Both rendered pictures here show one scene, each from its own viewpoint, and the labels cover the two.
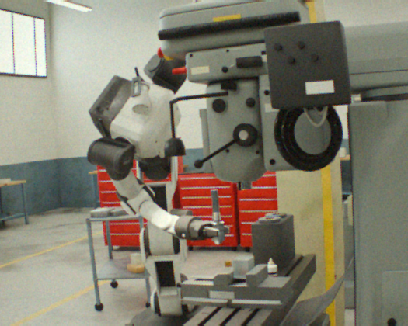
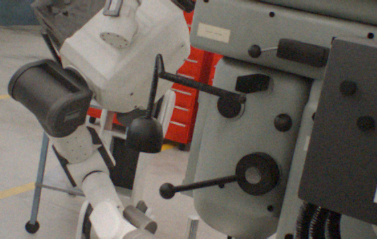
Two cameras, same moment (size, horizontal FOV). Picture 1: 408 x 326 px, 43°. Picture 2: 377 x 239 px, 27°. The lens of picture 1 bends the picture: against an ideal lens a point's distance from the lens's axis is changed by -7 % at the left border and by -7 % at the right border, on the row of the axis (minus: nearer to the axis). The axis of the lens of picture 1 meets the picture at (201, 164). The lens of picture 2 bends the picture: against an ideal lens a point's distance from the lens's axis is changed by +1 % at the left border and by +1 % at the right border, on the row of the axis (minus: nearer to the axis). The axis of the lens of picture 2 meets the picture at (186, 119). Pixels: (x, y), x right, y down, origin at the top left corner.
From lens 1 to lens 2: 0.55 m
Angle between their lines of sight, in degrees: 11
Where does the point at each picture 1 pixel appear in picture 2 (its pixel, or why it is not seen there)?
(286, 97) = (331, 190)
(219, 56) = (254, 19)
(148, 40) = not seen: outside the picture
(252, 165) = (257, 224)
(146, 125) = (120, 64)
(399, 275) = not seen: outside the picture
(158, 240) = not seen: hidden behind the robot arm
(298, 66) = not seen: outside the picture
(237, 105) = (260, 115)
